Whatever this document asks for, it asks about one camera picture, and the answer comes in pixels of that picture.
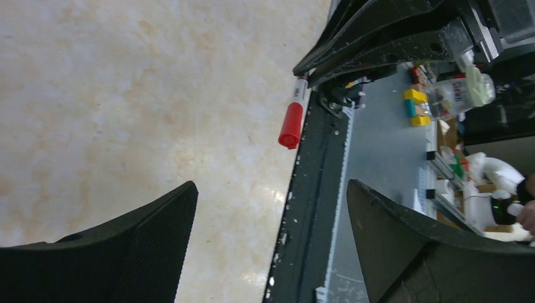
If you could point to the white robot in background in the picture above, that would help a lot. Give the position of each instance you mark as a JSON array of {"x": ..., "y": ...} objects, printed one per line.
[{"x": 492, "y": 185}]

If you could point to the clear plastic bottle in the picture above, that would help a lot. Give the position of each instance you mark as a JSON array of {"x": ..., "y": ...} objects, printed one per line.
[{"x": 449, "y": 98}]

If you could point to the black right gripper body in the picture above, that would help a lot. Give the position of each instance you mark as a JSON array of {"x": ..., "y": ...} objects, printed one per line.
[{"x": 495, "y": 27}]

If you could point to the yellow teal toy blocks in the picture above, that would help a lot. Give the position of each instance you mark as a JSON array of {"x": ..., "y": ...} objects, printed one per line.
[{"x": 415, "y": 103}]

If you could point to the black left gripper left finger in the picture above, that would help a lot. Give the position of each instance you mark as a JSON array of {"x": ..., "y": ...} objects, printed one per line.
[{"x": 136, "y": 257}]

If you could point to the red white marker pen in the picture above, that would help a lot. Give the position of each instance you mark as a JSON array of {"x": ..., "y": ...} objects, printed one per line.
[{"x": 299, "y": 90}]

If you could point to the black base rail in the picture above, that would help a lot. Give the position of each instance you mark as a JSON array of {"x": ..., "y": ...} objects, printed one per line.
[{"x": 301, "y": 250}]

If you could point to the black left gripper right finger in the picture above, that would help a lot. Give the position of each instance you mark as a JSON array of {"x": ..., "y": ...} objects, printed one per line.
[{"x": 408, "y": 257}]

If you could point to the red marker cap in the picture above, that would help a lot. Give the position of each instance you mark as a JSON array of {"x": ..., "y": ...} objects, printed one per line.
[{"x": 290, "y": 133}]

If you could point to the bystander hand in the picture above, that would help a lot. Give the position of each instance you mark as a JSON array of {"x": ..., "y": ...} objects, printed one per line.
[{"x": 526, "y": 217}]

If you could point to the grey cable duct strip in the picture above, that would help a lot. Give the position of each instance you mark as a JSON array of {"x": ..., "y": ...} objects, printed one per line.
[{"x": 322, "y": 293}]

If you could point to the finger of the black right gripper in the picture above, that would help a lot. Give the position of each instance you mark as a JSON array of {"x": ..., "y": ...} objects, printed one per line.
[
  {"x": 361, "y": 25},
  {"x": 447, "y": 43}
]

